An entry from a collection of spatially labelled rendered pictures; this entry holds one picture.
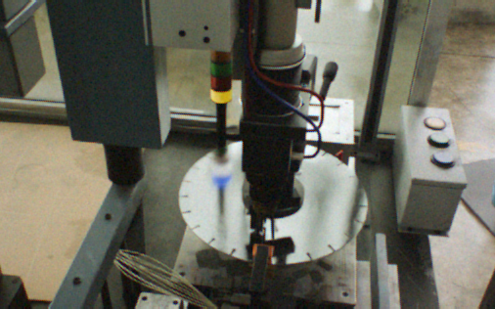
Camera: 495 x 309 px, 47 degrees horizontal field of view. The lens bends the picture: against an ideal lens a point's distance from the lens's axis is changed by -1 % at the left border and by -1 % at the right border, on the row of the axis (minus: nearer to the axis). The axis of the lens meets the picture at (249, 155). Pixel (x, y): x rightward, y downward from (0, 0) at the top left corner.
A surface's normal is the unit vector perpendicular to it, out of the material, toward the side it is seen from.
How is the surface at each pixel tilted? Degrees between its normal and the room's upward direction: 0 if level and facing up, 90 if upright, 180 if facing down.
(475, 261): 0
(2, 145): 0
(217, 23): 90
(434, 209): 90
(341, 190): 0
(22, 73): 90
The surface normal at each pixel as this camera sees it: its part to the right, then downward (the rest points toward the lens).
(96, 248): 0.03, -0.80
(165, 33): -0.14, 0.59
